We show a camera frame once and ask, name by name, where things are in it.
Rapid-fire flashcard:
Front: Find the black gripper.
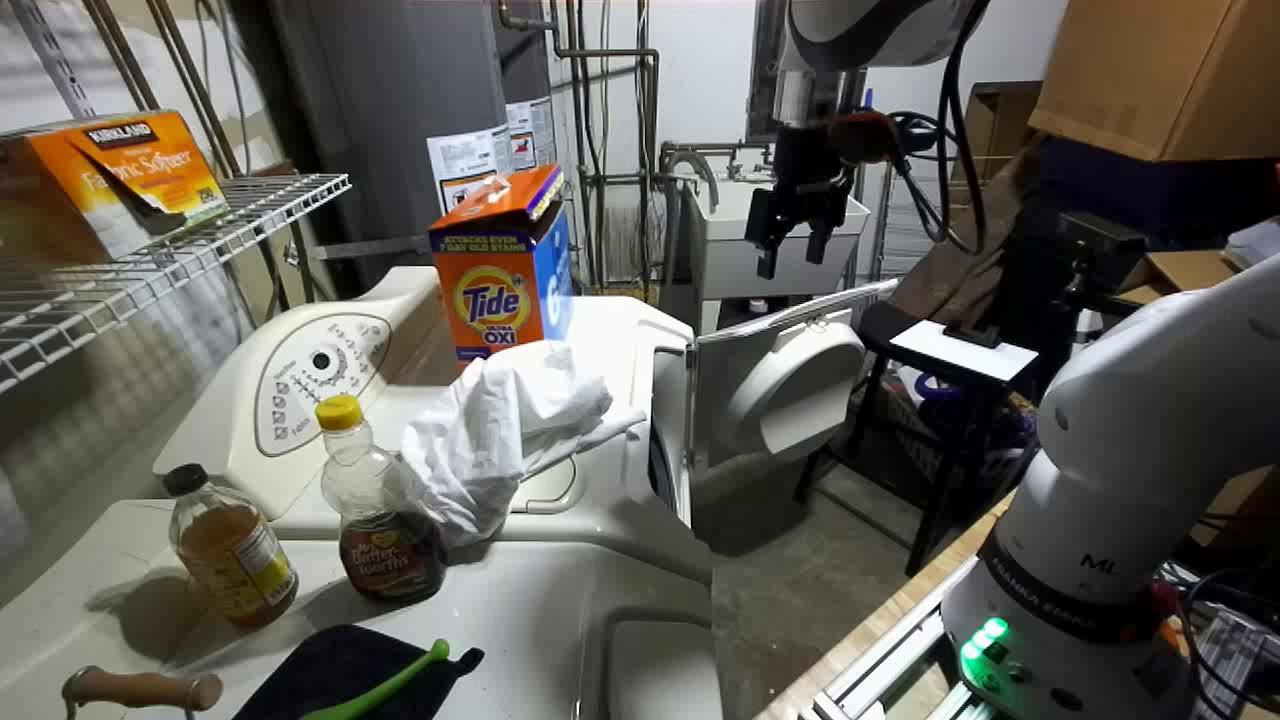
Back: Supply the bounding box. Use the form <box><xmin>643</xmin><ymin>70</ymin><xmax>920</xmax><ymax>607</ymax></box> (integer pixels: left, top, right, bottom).
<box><xmin>742</xmin><ymin>126</ymin><xmax>857</xmax><ymax>285</ymax></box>

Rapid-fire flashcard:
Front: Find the white cloth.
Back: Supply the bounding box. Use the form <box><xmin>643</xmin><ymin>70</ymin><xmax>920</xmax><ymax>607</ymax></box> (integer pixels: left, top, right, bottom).
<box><xmin>385</xmin><ymin>340</ymin><xmax>653</xmax><ymax>552</ymax></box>

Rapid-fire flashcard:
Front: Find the green robot base light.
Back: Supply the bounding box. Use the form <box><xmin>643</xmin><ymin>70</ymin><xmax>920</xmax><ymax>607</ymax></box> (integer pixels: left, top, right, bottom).
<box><xmin>956</xmin><ymin>613</ymin><xmax>1023</xmax><ymax>697</ymax></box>

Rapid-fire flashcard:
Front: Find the white washing machine door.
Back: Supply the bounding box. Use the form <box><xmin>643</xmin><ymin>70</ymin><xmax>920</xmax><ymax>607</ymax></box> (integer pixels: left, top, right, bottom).
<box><xmin>684</xmin><ymin>275</ymin><xmax>904</xmax><ymax>558</ymax></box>

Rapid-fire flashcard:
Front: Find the black stand white top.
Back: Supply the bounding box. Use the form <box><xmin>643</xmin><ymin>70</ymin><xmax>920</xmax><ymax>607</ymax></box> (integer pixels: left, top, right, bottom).
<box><xmin>844</xmin><ymin>296</ymin><xmax>1045</xmax><ymax>577</ymax></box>

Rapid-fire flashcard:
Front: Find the white washing machine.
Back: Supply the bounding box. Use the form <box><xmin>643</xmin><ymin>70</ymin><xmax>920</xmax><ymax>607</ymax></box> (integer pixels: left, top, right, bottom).
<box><xmin>154</xmin><ymin>259</ymin><xmax>718</xmax><ymax>585</ymax></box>

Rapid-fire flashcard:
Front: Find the white utility sink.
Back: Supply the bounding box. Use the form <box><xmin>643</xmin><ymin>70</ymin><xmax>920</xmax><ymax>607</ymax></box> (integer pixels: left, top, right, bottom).
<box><xmin>656</xmin><ymin>137</ymin><xmax>876</xmax><ymax>335</ymax></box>

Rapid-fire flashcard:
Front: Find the grey metal pipe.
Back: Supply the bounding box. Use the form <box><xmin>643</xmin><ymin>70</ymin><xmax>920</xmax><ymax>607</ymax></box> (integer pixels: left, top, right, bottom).
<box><xmin>545</xmin><ymin>44</ymin><xmax>670</xmax><ymax>291</ymax></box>

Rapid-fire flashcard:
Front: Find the small open cardboard box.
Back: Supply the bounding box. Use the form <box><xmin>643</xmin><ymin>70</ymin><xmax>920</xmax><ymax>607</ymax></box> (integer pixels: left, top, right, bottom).
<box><xmin>962</xmin><ymin>76</ymin><xmax>1048</xmax><ymax>184</ymax></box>

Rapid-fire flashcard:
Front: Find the orange blue Tide detergent box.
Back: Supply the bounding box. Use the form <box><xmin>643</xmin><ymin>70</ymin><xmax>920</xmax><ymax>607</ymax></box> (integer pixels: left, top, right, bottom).
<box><xmin>425</xmin><ymin>160</ymin><xmax>582</xmax><ymax>394</ymax></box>

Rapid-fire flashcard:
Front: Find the black box device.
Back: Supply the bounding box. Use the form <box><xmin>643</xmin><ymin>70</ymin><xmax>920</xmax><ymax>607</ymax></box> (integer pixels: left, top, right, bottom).
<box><xmin>1058</xmin><ymin>211</ymin><xmax>1152</xmax><ymax>307</ymax></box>

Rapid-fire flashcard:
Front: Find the dark blue bin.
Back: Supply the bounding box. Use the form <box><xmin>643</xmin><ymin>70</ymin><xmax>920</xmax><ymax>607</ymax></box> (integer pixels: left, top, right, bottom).
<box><xmin>1017</xmin><ymin>134</ymin><xmax>1280</xmax><ymax>257</ymax></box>

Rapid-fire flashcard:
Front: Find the flat brown cardboard box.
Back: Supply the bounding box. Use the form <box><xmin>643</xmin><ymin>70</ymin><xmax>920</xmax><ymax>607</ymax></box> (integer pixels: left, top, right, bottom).
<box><xmin>1142</xmin><ymin>244</ymin><xmax>1250</xmax><ymax>301</ymax></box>

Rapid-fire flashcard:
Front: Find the large cardboard box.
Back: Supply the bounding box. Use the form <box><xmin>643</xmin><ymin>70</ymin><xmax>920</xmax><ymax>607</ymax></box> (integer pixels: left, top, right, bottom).
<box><xmin>1029</xmin><ymin>0</ymin><xmax>1280</xmax><ymax>167</ymax></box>

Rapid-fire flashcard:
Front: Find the white dryer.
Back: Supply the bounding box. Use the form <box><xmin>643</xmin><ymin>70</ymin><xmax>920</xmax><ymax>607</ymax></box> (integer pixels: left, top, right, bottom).
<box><xmin>0</xmin><ymin>496</ymin><xmax>732</xmax><ymax>720</ymax></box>

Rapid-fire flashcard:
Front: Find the yellow cap syrup bottle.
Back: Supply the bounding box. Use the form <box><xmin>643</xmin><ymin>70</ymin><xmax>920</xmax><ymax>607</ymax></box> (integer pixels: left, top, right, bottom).
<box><xmin>311</xmin><ymin>394</ymin><xmax>454</xmax><ymax>607</ymax></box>

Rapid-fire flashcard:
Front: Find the green brush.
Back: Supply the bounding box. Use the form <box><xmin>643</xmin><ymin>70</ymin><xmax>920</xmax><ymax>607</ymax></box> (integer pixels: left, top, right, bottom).
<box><xmin>297</xmin><ymin>635</ymin><xmax>456</xmax><ymax>720</ymax></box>

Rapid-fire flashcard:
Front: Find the black cap vinegar bottle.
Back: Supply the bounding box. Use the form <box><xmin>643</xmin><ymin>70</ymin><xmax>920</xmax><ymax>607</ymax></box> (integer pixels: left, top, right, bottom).
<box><xmin>162</xmin><ymin>461</ymin><xmax>303</xmax><ymax>634</ymax></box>

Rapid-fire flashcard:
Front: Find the orange fabric softener box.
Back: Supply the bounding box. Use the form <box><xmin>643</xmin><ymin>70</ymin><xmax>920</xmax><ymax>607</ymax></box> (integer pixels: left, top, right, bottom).
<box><xmin>0</xmin><ymin>107</ymin><xmax>231</xmax><ymax>263</ymax></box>

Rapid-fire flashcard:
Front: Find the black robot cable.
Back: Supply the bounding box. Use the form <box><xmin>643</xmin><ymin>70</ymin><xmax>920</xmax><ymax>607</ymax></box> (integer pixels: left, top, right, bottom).
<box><xmin>884</xmin><ymin>0</ymin><xmax>994</xmax><ymax>257</ymax></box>

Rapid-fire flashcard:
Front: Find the aluminium frame rail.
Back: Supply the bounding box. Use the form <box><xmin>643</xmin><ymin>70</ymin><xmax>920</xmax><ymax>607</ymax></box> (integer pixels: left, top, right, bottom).
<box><xmin>811</xmin><ymin>597</ymin><xmax>969</xmax><ymax>720</ymax></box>

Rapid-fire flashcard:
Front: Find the tangled cable bundle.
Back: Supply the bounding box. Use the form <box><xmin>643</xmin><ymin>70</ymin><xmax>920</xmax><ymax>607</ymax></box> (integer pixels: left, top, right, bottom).
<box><xmin>1173</xmin><ymin>571</ymin><xmax>1280</xmax><ymax>720</ymax></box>

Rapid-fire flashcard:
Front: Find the white wire shelf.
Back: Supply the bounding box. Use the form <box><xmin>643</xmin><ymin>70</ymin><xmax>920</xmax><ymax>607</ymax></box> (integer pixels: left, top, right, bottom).
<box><xmin>0</xmin><ymin>167</ymin><xmax>356</xmax><ymax>396</ymax></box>

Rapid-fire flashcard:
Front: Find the wooden handle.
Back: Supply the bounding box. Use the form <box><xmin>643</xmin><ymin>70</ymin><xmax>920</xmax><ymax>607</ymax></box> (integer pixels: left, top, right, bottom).
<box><xmin>61</xmin><ymin>661</ymin><xmax>228</xmax><ymax>716</ymax></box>

